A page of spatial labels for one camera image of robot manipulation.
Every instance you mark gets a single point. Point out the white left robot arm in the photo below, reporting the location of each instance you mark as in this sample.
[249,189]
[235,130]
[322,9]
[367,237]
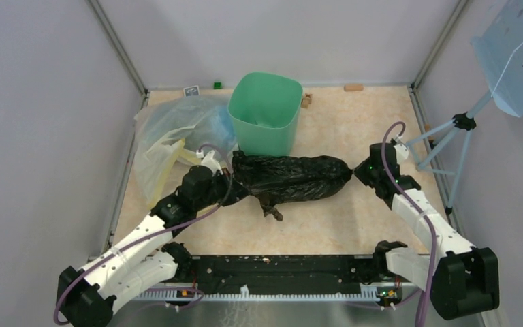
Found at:
[92,294]

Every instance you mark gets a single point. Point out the blue white card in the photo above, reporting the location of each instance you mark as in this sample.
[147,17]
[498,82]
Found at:
[191,91]

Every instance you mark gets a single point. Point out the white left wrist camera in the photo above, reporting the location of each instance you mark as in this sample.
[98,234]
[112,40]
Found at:
[208,160]

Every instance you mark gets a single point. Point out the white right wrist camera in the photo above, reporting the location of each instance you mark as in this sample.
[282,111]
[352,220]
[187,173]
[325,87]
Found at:
[401,150]

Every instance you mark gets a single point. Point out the small wooden toy pieces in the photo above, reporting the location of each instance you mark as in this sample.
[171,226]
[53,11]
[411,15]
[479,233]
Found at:
[306,100]

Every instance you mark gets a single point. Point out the white toothed cable rail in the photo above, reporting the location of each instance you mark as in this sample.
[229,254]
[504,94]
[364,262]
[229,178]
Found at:
[367,294]

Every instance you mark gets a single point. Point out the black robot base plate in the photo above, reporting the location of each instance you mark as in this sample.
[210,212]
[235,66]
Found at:
[282,274]

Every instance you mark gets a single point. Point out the black trash bag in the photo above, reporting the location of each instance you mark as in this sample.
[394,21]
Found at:
[286,179]

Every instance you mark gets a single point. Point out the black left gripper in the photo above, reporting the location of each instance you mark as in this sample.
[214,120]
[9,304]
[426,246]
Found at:
[237,192]

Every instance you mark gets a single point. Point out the wooden block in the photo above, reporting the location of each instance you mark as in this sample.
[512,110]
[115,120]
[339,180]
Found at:
[353,87]

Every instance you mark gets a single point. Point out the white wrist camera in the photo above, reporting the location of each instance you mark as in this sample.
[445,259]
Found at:
[401,150]
[208,160]

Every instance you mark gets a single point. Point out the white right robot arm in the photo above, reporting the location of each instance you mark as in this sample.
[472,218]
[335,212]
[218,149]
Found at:
[458,277]

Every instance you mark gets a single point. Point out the clear yellow plastic bag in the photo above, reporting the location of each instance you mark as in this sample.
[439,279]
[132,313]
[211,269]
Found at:
[172,132]

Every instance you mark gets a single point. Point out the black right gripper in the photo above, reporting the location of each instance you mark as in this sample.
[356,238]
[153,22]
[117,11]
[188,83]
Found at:
[359,171]

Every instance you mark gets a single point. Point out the green plastic trash bin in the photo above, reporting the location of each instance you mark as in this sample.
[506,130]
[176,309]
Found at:
[264,109]

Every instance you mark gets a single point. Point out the light blue tripod stand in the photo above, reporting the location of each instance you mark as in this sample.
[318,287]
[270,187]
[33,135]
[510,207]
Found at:
[463,122]

